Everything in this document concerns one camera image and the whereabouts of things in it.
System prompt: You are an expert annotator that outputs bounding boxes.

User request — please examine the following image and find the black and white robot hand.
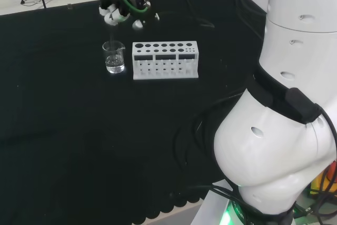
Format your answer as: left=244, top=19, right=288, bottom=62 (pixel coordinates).
left=98, top=0, right=161, bottom=31

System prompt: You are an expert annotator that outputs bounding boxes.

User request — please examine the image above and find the clear glass beaker with water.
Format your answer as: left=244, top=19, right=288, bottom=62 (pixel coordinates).
left=102, top=40, right=126, bottom=74

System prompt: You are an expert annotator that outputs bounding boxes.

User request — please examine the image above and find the white test tube rack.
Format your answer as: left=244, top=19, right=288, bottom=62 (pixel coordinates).
left=132, top=41, right=200, bottom=81

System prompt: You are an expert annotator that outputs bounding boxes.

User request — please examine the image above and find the black bench cloth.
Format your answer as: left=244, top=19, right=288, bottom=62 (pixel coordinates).
left=0, top=0, right=268, bottom=225

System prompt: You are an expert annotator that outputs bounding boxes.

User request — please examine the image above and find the yellow stop button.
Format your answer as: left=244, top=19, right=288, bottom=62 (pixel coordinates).
left=310, top=160, right=337, bottom=197

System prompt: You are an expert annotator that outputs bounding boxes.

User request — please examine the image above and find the black overhead cable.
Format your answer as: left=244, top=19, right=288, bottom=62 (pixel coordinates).
left=178, top=0, right=267, bottom=42

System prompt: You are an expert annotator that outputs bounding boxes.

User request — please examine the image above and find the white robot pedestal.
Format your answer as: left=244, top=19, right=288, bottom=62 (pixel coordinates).
left=193, top=179, right=239, bottom=225

